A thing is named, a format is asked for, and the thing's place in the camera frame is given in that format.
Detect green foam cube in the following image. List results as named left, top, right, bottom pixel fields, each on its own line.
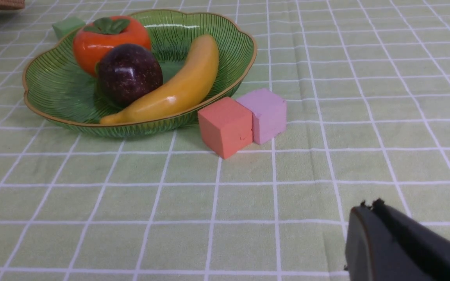
left=52, top=16, right=86, bottom=40

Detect orange toy persimmon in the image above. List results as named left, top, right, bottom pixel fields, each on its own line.
left=73, top=15, right=151, bottom=78

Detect green checkered tablecloth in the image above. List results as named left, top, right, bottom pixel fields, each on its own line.
left=0, top=0, right=450, bottom=281

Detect green leaf-shaped glass plate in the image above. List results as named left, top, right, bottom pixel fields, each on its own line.
left=22, top=9, right=257, bottom=138

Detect orange foam cube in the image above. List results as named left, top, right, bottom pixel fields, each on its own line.
left=198, top=97, right=252, bottom=159

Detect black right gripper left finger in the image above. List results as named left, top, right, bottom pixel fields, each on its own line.
left=345, top=206, right=432, bottom=281

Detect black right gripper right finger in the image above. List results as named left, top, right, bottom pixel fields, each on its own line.
left=371, top=199, right=450, bottom=281

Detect yellow toy banana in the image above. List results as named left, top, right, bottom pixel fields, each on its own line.
left=100, top=34, right=219, bottom=125

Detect pink foam cube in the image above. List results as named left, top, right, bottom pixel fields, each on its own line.
left=236, top=88, right=287, bottom=145

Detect purple toy mangosteen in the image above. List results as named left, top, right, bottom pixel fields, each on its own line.
left=95, top=43, right=164, bottom=107

